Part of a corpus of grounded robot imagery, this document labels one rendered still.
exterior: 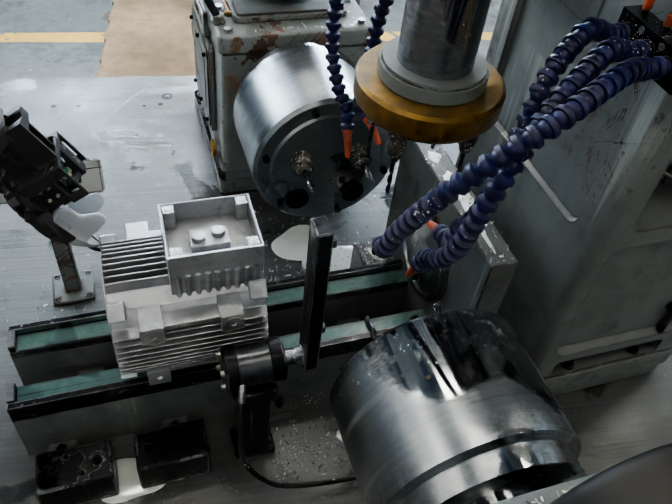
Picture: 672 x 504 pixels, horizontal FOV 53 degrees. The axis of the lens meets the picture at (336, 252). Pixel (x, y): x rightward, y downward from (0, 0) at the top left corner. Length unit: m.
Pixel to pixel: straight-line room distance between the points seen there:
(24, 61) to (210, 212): 2.65
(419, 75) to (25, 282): 0.83
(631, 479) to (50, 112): 1.47
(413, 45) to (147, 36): 2.61
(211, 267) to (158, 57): 2.36
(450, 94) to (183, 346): 0.46
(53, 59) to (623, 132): 2.97
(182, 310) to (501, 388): 0.41
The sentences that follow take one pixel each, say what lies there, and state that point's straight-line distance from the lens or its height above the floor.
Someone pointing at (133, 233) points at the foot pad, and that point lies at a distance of 0.98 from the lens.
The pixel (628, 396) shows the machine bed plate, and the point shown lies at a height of 0.80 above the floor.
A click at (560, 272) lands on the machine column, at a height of 1.10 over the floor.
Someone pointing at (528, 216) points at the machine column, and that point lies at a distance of 1.02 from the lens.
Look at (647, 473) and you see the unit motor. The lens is 0.50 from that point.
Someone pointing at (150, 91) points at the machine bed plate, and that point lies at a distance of 1.75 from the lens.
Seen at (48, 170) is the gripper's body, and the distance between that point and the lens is 0.85.
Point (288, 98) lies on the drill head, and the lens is 1.10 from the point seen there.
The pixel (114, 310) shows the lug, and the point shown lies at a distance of 0.87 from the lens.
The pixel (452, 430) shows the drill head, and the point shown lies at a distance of 0.71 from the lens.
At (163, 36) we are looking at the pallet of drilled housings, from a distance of 3.32.
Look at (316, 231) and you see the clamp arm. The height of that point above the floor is 1.25.
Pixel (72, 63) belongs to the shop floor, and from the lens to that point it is 3.46.
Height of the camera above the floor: 1.75
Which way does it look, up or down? 46 degrees down
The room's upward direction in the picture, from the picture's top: 8 degrees clockwise
